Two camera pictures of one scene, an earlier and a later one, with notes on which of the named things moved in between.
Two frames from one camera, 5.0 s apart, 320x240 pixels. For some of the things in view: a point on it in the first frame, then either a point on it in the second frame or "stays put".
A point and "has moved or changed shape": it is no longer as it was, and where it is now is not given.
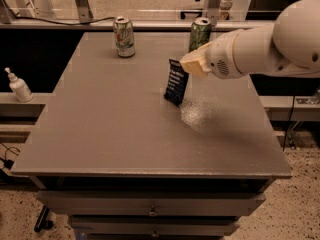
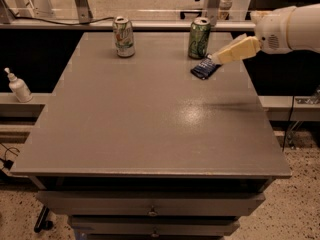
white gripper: x=219 y=58 → x=270 y=34
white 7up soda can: x=124 y=37 stays put
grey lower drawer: x=153 y=225 stays put
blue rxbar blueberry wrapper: x=176 y=81 has moved or changed shape
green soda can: x=200 y=33 stays put
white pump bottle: x=19 y=87 stays put
